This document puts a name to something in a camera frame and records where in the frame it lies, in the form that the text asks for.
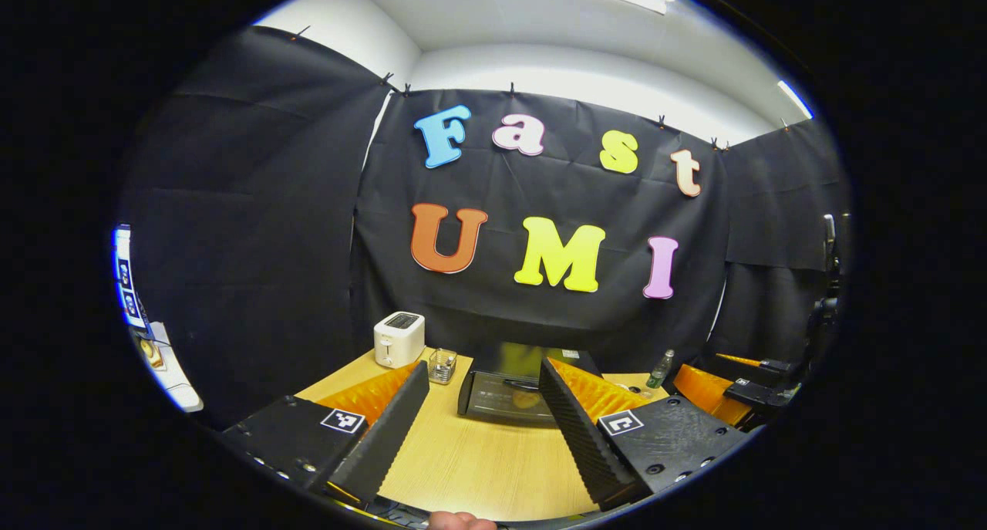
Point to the round golden bread bun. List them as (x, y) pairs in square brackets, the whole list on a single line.
[(524, 400)]

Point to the clear plastic water bottle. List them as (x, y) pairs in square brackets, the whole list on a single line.
[(660, 372)]

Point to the black electric oven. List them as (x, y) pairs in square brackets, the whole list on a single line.
[(493, 395)]

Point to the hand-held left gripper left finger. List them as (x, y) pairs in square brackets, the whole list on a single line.
[(382, 437)]

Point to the white toaster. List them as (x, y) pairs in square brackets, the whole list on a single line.
[(399, 341)]

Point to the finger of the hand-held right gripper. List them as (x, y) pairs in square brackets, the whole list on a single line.
[(771, 366), (763, 395)]

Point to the row of small cloth clips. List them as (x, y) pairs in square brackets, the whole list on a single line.
[(511, 90)]

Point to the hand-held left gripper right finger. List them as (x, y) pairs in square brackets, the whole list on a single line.
[(586, 445)]

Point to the white printed board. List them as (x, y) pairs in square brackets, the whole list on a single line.
[(127, 283)]

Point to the small clear glass container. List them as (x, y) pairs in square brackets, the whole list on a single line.
[(442, 368)]

